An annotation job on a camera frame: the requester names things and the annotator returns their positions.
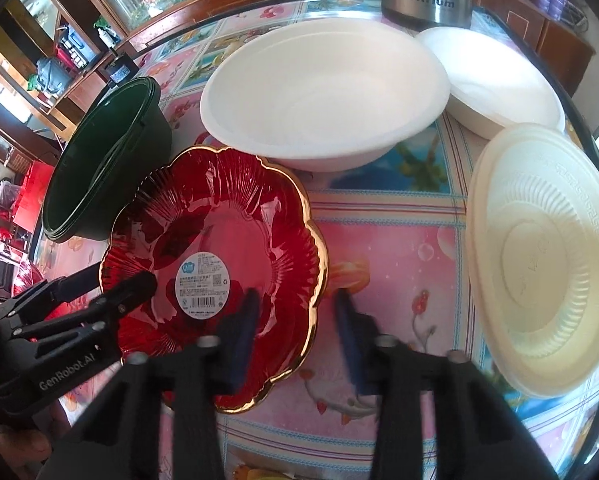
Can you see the fruit print tablecloth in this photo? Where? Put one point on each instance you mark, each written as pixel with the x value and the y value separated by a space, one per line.
pixel 379 240

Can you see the dark green bowl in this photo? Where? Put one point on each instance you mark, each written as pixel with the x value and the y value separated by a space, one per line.
pixel 94 160

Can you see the white plate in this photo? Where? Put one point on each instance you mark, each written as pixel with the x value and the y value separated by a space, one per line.
pixel 319 90

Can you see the small white paper bowl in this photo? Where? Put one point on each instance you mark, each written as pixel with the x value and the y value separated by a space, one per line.
pixel 494 80

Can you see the blue-grey plastic kettle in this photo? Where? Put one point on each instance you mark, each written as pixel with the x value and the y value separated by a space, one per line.
pixel 47 74

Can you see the small black motor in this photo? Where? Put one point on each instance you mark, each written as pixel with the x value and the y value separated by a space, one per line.
pixel 119 72

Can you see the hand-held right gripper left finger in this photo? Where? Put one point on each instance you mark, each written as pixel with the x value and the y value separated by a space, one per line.
pixel 244 332

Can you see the red glass plate gold rim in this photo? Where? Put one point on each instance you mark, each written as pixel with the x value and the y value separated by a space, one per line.
pixel 204 220

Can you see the red paper bag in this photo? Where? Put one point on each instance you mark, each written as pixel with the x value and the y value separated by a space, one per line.
pixel 32 195

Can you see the low wooden cabinet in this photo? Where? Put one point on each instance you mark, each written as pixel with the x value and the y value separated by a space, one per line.
pixel 554 45

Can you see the white bottle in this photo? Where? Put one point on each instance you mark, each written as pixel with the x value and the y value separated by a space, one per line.
pixel 107 37

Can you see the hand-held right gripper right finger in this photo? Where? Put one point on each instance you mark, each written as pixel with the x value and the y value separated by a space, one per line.
pixel 348 340

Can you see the wooden display cabinet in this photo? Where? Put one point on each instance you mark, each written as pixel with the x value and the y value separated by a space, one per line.
pixel 87 89

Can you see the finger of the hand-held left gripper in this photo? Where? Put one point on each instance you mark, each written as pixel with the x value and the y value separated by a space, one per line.
pixel 124 292
pixel 74 282

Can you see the cream ribbed plastic bowl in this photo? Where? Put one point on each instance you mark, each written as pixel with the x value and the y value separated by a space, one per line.
pixel 539 260

